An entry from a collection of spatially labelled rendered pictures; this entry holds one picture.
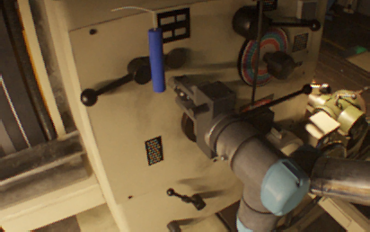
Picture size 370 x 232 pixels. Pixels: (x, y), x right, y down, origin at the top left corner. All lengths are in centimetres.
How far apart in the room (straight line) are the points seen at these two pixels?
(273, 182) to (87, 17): 41
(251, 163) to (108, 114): 32
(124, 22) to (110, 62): 8
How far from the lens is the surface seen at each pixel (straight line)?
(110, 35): 54
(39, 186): 115
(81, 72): 55
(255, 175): 41
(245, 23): 62
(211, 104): 46
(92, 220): 175
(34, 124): 138
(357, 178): 50
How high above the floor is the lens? 202
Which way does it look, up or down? 36 degrees down
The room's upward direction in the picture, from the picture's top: 2 degrees counter-clockwise
